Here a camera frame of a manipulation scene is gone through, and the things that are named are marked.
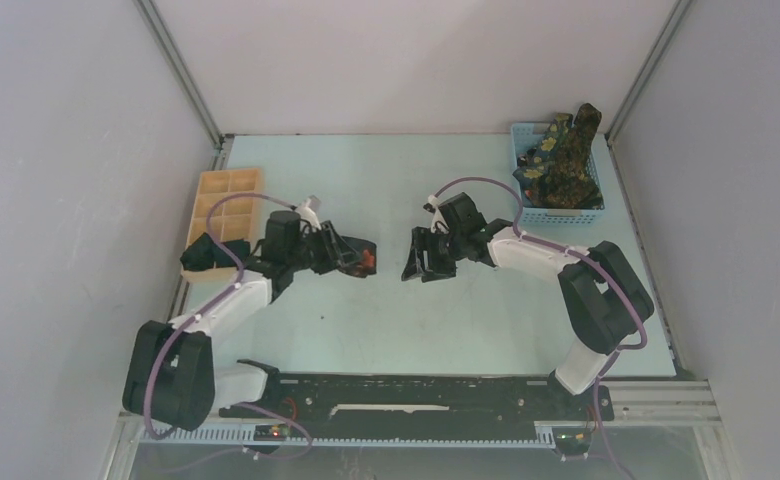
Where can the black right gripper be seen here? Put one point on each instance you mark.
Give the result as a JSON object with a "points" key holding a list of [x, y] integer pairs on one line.
{"points": [[416, 266]]}

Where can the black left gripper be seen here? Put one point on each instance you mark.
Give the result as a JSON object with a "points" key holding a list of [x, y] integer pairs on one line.
{"points": [[338, 251]]}

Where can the black orange-flower tie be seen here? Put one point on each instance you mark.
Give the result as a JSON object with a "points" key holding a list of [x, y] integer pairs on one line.
{"points": [[360, 258]]}

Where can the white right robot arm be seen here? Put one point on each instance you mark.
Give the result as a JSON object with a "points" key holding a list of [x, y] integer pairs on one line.
{"points": [[605, 300]]}

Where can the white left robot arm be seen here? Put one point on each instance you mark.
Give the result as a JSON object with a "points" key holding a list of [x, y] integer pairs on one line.
{"points": [[172, 376]]}

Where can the rolled dark green tie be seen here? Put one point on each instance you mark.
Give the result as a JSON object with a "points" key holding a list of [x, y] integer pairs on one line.
{"points": [[231, 253]]}

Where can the wooden compartment organizer box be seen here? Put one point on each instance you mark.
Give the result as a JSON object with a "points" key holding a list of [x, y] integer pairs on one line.
{"points": [[224, 211]]}

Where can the navy yellow-flower tie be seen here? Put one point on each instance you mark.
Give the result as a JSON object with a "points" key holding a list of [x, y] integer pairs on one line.
{"points": [[535, 146]]}

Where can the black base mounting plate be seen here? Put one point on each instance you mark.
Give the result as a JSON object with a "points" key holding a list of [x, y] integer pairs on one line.
{"points": [[449, 407]]}

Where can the light blue plastic basket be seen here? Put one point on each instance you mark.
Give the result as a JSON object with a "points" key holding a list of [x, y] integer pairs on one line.
{"points": [[535, 215]]}

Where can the dark gold-patterned tie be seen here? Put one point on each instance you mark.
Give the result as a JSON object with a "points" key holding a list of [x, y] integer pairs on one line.
{"points": [[569, 184]]}

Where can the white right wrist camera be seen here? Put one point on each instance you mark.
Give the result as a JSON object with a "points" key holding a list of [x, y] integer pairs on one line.
{"points": [[437, 224]]}

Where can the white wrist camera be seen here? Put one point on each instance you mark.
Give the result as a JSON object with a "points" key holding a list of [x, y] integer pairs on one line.
{"points": [[307, 210], [437, 224]]}

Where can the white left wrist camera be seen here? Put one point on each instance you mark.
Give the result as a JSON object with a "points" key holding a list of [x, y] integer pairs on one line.
{"points": [[307, 210]]}

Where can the light blue cable duct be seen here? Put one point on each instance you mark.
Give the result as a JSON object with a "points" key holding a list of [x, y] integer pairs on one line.
{"points": [[262, 435]]}

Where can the aluminium frame rail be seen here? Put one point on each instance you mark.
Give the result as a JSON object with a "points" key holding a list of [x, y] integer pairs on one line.
{"points": [[668, 403]]}

